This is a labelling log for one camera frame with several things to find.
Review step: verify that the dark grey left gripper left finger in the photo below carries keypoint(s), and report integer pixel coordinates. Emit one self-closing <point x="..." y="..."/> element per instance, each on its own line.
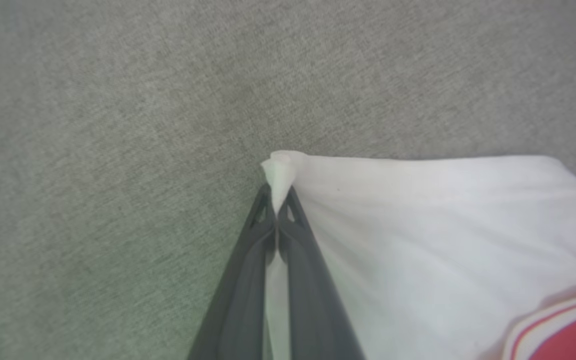
<point x="240" y="300"/>

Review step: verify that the grey fabric sofa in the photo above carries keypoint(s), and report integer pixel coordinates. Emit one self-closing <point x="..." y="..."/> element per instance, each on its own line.
<point x="118" y="125"/>

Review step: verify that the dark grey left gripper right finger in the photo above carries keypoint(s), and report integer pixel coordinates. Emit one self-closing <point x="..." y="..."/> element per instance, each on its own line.
<point x="313" y="310"/>

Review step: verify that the red and white garment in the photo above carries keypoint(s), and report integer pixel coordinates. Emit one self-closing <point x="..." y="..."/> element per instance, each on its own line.
<point x="443" y="240"/>

